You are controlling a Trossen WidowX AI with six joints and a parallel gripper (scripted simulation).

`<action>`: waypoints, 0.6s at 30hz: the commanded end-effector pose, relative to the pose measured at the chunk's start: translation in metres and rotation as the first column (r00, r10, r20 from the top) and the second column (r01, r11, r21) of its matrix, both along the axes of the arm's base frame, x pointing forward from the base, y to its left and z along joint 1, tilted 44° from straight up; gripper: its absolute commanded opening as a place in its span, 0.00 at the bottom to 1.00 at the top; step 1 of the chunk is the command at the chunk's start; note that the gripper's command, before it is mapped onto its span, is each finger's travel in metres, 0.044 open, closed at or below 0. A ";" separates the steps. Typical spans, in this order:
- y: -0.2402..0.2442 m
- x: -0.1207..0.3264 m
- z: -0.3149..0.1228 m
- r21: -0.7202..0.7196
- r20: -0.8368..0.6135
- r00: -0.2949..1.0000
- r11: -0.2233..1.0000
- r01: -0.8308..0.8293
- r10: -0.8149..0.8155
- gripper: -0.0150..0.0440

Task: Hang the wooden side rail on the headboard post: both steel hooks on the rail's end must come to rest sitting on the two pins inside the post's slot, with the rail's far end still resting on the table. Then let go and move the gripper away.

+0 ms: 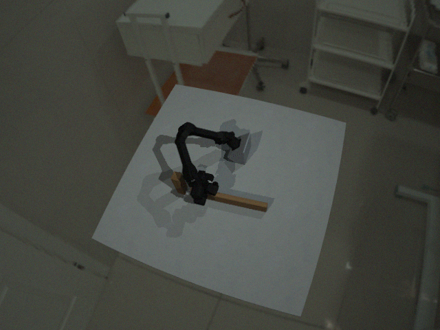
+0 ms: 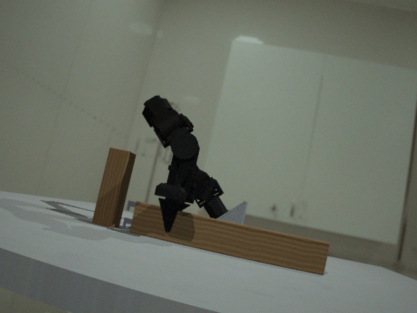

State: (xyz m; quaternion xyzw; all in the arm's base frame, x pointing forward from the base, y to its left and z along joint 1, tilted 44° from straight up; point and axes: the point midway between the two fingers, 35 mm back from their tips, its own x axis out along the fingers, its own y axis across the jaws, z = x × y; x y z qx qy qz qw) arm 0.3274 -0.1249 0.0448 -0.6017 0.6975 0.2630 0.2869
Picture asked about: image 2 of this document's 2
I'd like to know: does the brown wooden post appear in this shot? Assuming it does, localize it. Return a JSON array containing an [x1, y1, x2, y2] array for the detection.
[[92, 147, 136, 228]]

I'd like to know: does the brown wooden rail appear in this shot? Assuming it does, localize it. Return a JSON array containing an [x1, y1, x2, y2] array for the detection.
[[122, 200, 330, 275]]

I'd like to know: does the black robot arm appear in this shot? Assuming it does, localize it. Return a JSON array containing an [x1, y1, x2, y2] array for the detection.
[[142, 95, 228, 218]]

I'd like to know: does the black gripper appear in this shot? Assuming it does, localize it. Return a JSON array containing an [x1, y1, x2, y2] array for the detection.
[[154, 162, 196, 232]]

